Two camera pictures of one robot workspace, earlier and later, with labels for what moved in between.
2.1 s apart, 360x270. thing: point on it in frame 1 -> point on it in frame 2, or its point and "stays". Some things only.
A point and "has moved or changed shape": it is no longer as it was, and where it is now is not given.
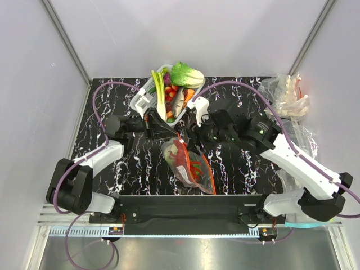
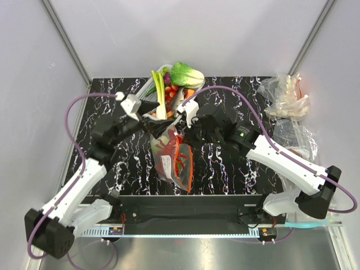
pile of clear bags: (290, 107) stays
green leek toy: (161, 100) stays
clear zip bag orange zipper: (189, 167) has moved or changed shape
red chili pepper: (181, 158) -> (169, 147)
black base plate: (189, 210) stays
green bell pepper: (198, 166) -> (179, 166)
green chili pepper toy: (152, 90) stays
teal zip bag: (304, 224) stays
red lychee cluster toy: (170, 92) stays
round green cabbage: (172, 148) -> (164, 139)
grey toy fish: (179, 104) stays
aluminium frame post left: (83, 70) stays
